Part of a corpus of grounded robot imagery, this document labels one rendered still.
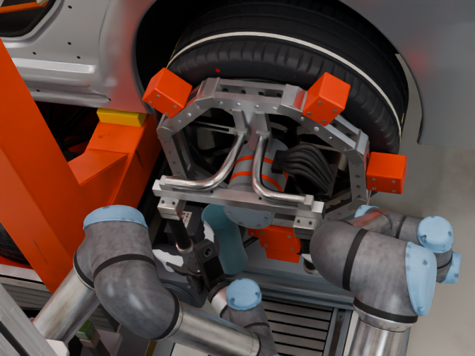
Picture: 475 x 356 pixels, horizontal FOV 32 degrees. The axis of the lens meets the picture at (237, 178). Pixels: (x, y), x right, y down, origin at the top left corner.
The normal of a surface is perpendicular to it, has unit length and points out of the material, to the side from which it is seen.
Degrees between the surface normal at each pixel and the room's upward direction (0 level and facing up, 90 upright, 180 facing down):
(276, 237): 90
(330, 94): 35
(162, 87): 45
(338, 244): 16
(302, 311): 0
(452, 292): 0
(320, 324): 0
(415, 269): 11
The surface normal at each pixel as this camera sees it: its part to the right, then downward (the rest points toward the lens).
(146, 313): 0.34, 0.22
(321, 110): -0.27, 0.80
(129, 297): 0.05, 0.10
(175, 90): 0.55, -0.33
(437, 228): -0.16, -0.58
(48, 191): 0.95, 0.12
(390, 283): -0.36, 0.07
